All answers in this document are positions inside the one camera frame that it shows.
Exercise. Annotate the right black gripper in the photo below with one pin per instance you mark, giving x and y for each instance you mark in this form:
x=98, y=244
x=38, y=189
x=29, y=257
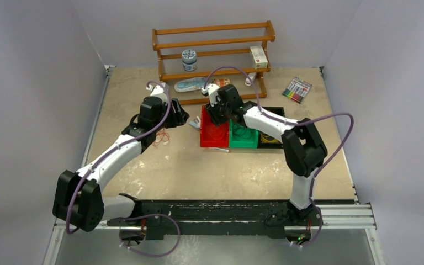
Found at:
x=212, y=112

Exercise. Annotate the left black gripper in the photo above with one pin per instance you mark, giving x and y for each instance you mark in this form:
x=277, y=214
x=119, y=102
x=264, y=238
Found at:
x=178, y=116

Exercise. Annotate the red plastic bin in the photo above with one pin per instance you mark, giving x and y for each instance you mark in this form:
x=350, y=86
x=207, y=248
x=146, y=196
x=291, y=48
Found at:
x=210, y=135

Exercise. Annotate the green plastic bin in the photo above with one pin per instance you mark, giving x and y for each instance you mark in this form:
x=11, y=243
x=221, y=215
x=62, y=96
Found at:
x=241, y=137

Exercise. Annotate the black plastic bin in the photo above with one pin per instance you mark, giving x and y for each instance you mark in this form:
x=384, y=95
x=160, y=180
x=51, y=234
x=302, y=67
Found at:
x=265, y=141

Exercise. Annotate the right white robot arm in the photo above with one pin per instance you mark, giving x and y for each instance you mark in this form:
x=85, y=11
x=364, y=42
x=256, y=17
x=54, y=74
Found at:
x=303, y=147

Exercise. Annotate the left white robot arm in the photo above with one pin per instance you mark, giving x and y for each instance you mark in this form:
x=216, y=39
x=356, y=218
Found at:
x=79, y=200

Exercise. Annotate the white blue staple remover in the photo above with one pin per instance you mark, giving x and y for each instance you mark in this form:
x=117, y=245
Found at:
x=195, y=123

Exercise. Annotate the orange spiral notebook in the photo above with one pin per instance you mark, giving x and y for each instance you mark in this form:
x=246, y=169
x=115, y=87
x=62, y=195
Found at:
x=221, y=82

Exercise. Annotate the blue correction tape package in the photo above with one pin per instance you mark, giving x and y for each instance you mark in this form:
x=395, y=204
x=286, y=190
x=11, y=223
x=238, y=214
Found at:
x=188, y=85

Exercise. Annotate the white red marker pen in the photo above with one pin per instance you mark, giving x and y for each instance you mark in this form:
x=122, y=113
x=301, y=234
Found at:
x=219, y=149

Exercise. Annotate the white stapler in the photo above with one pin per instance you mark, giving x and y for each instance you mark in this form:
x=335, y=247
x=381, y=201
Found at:
x=249, y=81

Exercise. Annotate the wooden three-tier shelf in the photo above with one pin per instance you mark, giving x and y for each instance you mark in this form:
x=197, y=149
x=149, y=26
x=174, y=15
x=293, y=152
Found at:
x=222, y=50

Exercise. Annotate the blue white jar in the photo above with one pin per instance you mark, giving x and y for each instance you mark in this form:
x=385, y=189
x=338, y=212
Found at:
x=189, y=60

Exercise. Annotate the white red box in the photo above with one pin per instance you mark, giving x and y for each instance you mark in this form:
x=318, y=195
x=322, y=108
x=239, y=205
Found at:
x=258, y=56

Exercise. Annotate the coloured marker set pack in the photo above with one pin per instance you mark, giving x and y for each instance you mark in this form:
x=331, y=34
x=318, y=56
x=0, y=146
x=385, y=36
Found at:
x=297, y=90

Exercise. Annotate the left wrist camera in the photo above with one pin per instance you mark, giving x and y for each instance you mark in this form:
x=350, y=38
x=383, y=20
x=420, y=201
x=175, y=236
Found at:
x=158, y=90

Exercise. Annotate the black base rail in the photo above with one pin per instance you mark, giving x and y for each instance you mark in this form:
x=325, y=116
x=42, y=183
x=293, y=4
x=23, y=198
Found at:
x=274, y=218

